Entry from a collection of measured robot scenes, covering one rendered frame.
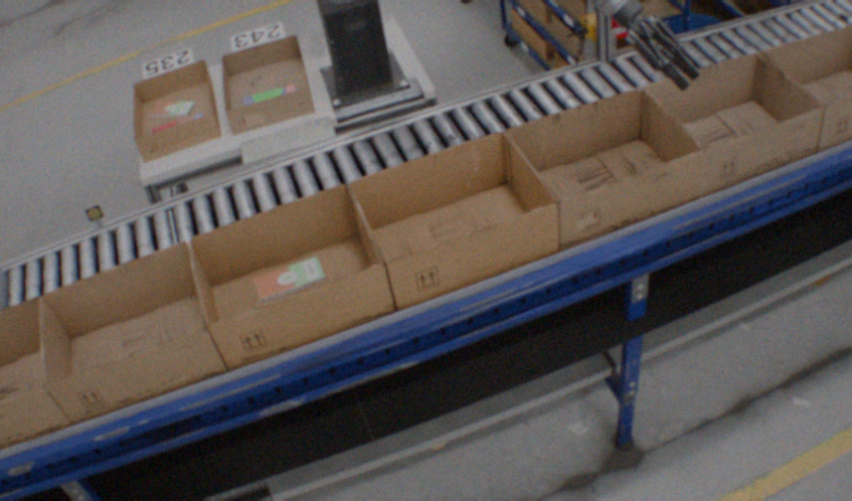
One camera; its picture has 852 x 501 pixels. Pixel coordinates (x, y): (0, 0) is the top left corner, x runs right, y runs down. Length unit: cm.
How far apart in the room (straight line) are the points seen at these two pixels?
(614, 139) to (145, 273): 122
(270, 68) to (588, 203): 152
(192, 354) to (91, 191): 249
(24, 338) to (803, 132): 202
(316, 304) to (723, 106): 126
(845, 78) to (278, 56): 193
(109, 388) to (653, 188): 129
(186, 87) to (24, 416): 159
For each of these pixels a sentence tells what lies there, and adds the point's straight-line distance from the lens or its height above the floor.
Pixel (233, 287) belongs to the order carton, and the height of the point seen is 89.
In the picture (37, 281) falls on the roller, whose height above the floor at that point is 74.
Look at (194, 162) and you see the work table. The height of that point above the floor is 75.
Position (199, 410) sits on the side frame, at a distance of 185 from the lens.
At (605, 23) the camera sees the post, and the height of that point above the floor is 89.
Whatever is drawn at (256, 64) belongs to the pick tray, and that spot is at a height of 77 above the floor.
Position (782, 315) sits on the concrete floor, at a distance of 307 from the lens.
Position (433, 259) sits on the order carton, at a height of 101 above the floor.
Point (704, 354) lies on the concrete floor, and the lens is 291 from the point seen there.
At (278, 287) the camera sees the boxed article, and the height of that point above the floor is 90.
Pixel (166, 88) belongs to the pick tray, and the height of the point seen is 78.
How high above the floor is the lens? 229
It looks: 44 degrees down
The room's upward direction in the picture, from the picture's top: 11 degrees counter-clockwise
